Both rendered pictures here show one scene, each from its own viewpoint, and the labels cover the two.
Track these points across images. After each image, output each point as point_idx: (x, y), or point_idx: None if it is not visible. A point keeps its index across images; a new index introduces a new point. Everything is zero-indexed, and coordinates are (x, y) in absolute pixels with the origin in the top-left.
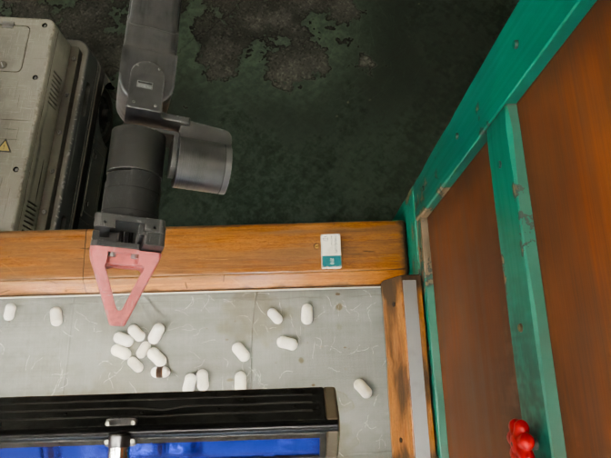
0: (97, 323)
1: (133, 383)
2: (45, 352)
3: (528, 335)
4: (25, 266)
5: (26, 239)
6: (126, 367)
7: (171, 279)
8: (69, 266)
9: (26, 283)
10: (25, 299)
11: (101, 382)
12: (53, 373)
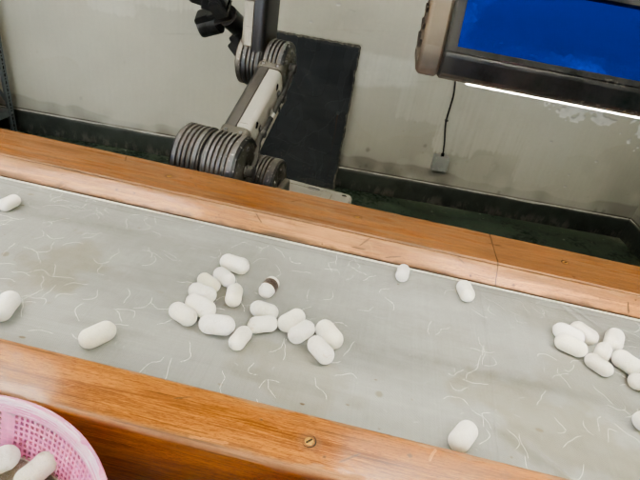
0: (518, 315)
1: (600, 390)
2: (452, 323)
3: None
4: (424, 238)
5: (422, 223)
6: (581, 369)
7: (610, 293)
8: (478, 251)
9: (427, 251)
10: (417, 272)
11: (548, 375)
12: (470, 347)
